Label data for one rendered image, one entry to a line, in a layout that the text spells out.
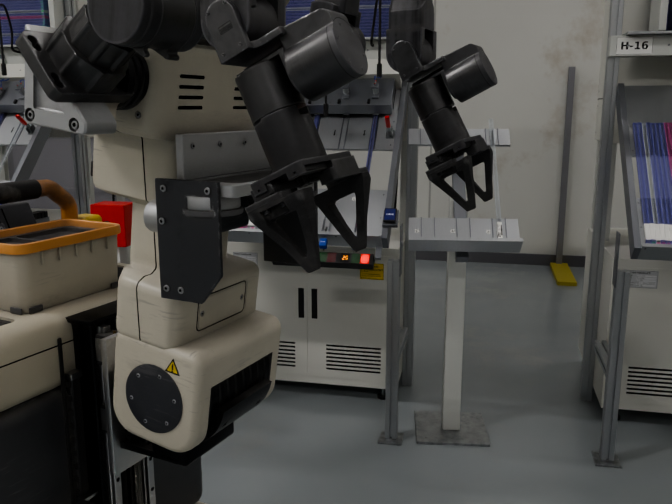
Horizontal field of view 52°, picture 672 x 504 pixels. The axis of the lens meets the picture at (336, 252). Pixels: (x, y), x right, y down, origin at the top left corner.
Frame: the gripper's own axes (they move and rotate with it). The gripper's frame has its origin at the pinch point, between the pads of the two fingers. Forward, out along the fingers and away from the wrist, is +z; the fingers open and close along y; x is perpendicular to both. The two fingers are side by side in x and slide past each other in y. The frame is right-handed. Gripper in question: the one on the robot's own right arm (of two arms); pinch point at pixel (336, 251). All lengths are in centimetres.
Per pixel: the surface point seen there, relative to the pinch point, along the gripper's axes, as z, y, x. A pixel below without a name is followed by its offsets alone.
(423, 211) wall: 1, 419, 176
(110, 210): -44, 121, 160
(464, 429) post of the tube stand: 78, 159, 77
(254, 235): -14, 127, 107
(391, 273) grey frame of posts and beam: 15, 141, 71
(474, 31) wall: -102, 432, 94
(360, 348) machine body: 40, 164, 109
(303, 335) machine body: 28, 158, 127
